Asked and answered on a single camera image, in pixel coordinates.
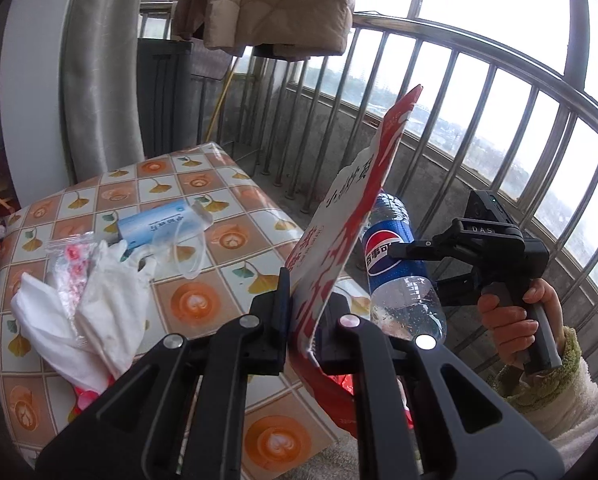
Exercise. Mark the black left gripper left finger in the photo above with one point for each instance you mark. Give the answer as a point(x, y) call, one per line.
point(254, 344)

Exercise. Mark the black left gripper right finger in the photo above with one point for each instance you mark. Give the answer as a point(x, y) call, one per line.
point(350, 345)

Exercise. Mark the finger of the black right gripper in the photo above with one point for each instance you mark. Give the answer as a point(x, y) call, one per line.
point(422, 250)

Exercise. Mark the Pepsi plastic bottle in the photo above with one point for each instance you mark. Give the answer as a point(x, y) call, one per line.
point(404, 302)

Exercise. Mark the red white paper bag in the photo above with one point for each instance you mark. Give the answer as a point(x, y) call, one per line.
point(320, 255)

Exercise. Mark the clear plastic cup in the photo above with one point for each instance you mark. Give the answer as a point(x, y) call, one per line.
point(186, 255)

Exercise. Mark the white cloth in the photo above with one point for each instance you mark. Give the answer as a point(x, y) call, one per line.
point(113, 308)

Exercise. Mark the clear floral plastic bag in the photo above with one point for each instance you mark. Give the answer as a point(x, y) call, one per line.
point(69, 265)

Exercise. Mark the red snack wrapper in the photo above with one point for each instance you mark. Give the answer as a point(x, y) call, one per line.
point(84, 398)

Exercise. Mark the right hand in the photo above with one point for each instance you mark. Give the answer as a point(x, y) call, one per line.
point(512, 331)

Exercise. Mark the patterned vinyl tablecloth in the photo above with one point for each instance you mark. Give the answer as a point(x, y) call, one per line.
point(138, 428)

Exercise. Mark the metal balcony railing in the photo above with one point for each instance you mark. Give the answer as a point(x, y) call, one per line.
point(510, 104)

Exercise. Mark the blue white medicine box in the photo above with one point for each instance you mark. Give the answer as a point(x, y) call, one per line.
point(164, 225)

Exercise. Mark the cream green fleece sleeve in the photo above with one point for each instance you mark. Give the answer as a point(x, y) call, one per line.
point(562, 404)

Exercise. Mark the white tissue paper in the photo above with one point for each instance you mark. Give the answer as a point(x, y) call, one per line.
point(43, 321)

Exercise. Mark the beige down jacket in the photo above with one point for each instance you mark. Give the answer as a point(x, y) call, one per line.
point(289, 29)

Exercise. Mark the dark folded panel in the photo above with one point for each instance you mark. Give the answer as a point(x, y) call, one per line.
point(164, 95)

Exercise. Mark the grey curtain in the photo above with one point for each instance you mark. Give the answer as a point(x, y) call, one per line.
point(99, 86)

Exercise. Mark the yellow broom handle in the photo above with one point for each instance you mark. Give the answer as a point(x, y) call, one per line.
point(220, 101)

